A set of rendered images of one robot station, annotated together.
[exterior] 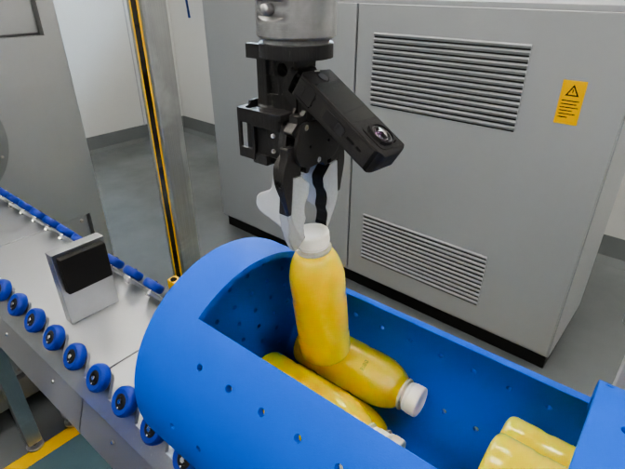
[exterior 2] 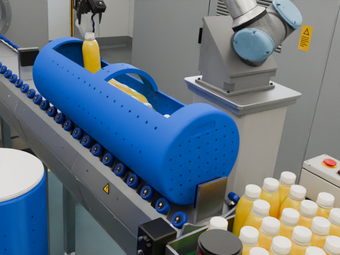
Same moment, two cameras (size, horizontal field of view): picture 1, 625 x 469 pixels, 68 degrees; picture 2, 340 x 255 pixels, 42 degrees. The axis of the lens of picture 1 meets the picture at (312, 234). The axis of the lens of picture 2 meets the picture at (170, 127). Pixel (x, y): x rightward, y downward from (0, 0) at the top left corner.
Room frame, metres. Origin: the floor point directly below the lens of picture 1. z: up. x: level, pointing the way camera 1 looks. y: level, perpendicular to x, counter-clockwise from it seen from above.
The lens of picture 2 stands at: (-1.12, -0.69, 1.64)
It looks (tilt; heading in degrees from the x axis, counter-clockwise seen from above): 24 degrees down; 12
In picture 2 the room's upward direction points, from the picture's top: 5 degrees clockwise
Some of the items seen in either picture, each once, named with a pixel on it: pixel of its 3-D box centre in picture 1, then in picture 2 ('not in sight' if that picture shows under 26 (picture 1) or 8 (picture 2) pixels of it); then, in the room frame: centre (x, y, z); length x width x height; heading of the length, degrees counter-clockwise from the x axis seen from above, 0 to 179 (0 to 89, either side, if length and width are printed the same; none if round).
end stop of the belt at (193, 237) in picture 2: not in sight; (227, 222); (-0.14, -0.66, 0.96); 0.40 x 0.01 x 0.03; 141
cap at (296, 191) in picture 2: not in sight; (297, 191); (-0.10, -0.82, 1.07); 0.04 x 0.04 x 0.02
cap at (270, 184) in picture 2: not in sight; (270, 184); (-0.09, -0.75, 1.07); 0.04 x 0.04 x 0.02
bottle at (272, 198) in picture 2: not in sight; (264, 213); (-0.09, -0.75, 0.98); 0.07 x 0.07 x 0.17
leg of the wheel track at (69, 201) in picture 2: not in sight; (69, 207); (0.62, 0.17, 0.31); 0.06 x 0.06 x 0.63; 51
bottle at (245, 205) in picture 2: not in sight; (247, 221); (-0.14, -0.71, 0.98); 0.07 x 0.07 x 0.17
